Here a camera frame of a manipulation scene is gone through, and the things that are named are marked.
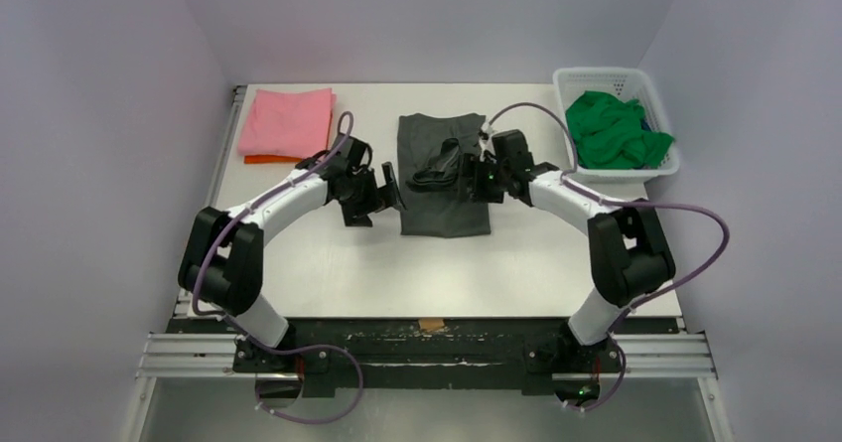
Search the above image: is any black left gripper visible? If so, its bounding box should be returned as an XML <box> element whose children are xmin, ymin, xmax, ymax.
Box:
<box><xmin>339</xmin><ymin>162</ymin><xmax>405</xmax><ymax>226</ymax></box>

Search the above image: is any dark grey t shirt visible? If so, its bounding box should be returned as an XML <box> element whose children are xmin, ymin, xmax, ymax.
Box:
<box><xmin>396</xmin><ymin>113</ymin><xmax>491</xmax><ymax>238</ymax></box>

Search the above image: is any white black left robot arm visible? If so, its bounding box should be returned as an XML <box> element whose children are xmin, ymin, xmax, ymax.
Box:
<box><xmin>177</xmin><ymin>134</ymin><xmax>405</xmax><ymax>371</ymax></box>

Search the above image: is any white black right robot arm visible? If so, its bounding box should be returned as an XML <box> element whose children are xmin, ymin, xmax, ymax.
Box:
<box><xmin>457</xmin><ymin>130</ymin><xmax>676</xmax><ymax>369</ymax></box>

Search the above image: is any green t shirt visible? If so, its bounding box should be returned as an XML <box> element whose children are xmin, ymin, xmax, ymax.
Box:
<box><xmin>565</xmin><ymin>90</ymin><xmax>674</xmax><ymax>171</ymax></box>

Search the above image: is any white perforated laundry basket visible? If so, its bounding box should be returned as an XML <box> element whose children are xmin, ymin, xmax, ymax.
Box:
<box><xmin>553</xmin><ymin>67</ymin><xmax>680</xmax><ymax>184</ymax></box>

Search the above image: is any folded pink t shirt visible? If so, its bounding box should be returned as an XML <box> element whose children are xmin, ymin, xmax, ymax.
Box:
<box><xmin>236</xmin><ymin>88</ymin><xmax>336</xmax><ymax>159</ymax></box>

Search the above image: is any brown tape piece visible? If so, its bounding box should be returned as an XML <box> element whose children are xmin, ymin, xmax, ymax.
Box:
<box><xmin>418</xmin><ymin>318</ymin><xmax>446</xmax><ymax>333</ymax></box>

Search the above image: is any folded orange t shirt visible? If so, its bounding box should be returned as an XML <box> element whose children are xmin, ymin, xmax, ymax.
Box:
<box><xmin>243</xmin><ymin>155</ymin><xmax>302</xmax><ymax>165</ymax></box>

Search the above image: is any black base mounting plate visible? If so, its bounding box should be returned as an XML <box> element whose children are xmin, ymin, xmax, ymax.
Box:
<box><xmin>165</xmin><ymin>316</ymin><xmax>680</xmax><ymax>401</ymax></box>

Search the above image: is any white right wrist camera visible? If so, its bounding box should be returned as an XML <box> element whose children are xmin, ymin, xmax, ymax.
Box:
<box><xmin>478</xmin><ymin>121</ymin><xmax>495</xmax><ymax>161</ymax></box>

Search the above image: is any aluminium frame rail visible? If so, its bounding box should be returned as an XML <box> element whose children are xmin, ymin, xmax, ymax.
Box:
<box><xmin>553</xmin><ymin>333</ymin><xmax>717</xmax><ymax>380</ymax></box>

